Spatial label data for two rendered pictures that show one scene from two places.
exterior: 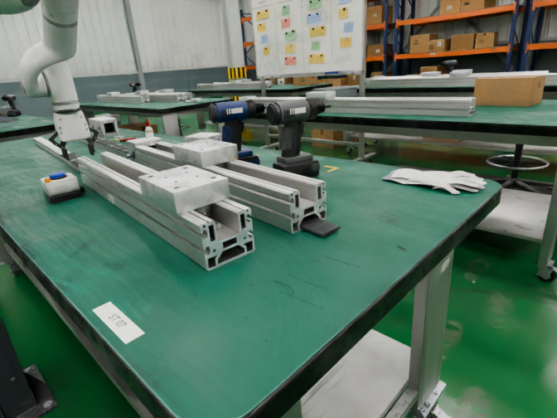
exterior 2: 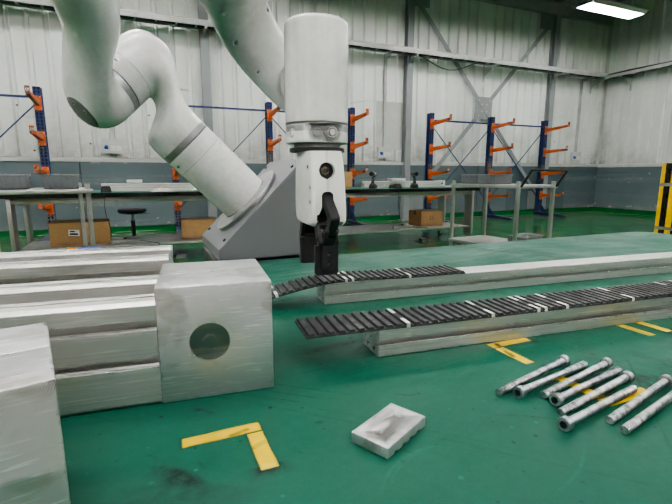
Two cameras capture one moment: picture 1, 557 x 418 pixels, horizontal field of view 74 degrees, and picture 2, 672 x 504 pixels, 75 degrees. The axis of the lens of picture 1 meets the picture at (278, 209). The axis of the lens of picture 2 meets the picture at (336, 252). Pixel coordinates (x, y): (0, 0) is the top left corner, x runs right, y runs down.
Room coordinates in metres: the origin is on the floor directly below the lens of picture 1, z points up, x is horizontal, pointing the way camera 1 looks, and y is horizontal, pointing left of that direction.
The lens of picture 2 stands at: (1.59, 0.15, 0.96)
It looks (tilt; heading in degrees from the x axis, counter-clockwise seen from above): 10 degrees down; 111
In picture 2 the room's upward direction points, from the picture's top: straight up
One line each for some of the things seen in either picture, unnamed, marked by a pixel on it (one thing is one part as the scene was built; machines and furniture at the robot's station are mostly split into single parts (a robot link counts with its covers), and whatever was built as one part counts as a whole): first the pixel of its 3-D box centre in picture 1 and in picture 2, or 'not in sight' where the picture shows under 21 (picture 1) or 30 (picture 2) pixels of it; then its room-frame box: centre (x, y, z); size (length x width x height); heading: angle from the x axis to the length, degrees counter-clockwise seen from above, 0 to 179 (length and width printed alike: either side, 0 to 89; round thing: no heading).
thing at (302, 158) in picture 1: (302, 138); not in sight; (1.06, -0.09, 0.89); 0.20 x 0.08 x 0.22; 117
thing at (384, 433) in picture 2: not in sight; (389, 428); (1.53, 0.42, 0.78); 0.05 x 0.03 x 0.01; 71
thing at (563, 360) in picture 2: not in sight; (534, 374); (1.63, 0.55, 0.78); 0.11 x 0.01 x 0.01; 56
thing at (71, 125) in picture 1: (70, 123); (317, 183); (1.35, 0.71, 0.95); 0.10 x 0.07 x 0.11; 129
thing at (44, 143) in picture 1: (55, 150); (581, 269); (1.73, 1.01, 0.79); 0.96 x 0.04 x 0.03; 39
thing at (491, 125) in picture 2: not in sight; (500, 168); (1.49, 10.39, 1.10); 3.31 x 0.90 x 2.20; 44
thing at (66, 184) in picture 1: (64, 186); not in sight; (1.03, 0.61, 0.81); 0.10 x 0.08 x 0.06; 129
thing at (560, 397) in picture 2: not in sight; (589, 384); (1.67, 0.55, 0.78); 0.11 x 0.01 x 0.01; 54
